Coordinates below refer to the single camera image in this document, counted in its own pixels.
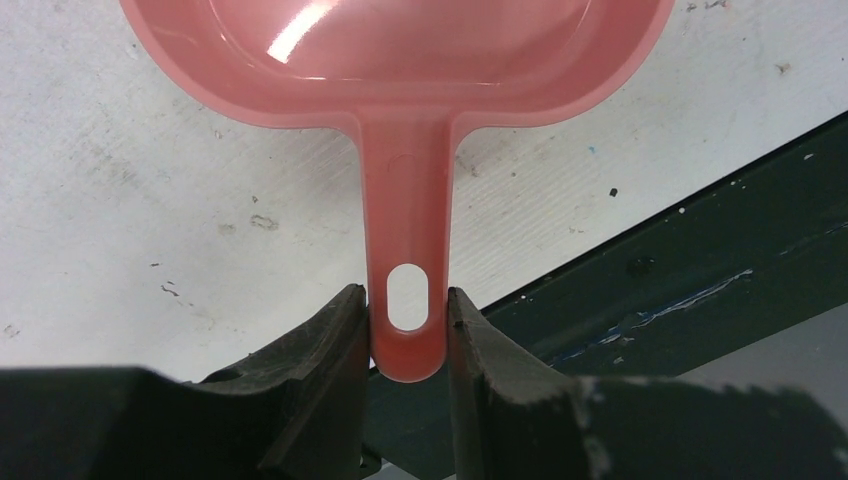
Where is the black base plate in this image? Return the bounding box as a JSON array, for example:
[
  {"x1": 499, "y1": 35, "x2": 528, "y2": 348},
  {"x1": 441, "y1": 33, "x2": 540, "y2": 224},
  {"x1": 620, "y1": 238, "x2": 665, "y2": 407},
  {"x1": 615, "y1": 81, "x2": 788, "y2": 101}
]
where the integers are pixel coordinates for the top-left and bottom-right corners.
[{"x1": 363, "y1": 115, "x2": 847, "y2": 479}]

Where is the pink plastic dustpan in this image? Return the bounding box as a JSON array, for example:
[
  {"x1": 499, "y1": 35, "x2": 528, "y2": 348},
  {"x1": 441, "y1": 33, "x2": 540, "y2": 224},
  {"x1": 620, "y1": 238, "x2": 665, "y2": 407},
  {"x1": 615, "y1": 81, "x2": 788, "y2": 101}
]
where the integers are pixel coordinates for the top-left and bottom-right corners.
[{"x1": 121, "y1": 0, "x2": 674, "y2": 383}]

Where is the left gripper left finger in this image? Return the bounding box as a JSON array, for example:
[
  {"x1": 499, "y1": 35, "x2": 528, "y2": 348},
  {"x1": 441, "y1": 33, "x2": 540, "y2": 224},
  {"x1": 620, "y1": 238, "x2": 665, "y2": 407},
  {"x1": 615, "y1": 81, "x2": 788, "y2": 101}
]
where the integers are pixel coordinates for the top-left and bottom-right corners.
[{"x1": 195, "y1": 284, "x2": 369, "y2": 479}]

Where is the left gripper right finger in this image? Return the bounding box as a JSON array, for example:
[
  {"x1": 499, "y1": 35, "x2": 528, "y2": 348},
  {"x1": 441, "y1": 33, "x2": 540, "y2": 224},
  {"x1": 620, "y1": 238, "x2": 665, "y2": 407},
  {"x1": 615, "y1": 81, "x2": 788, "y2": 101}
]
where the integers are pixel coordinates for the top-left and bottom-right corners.
[{"x1": 447, "y1": 287, "x2": 590, "y2": 479}]

